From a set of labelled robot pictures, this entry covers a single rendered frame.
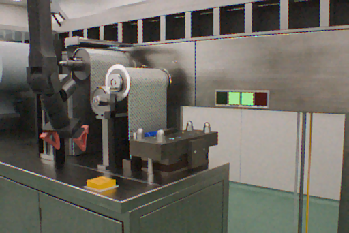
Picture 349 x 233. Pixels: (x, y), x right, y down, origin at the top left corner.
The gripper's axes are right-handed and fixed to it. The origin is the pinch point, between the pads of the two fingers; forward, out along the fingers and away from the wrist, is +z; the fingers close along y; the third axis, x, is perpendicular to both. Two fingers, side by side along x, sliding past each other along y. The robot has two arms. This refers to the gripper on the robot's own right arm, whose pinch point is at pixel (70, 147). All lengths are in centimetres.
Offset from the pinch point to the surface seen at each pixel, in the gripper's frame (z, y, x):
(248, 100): 14, -50, -50
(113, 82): -1.3, 1.6, -38.8
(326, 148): 177, -112, -218
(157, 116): 20, -11, -46
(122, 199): 12.3, -18.3, 8.1
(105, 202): 14.0, -12.6, 8.9
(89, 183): 14.0, -3.2, 1.8
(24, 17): 95, 427, -480
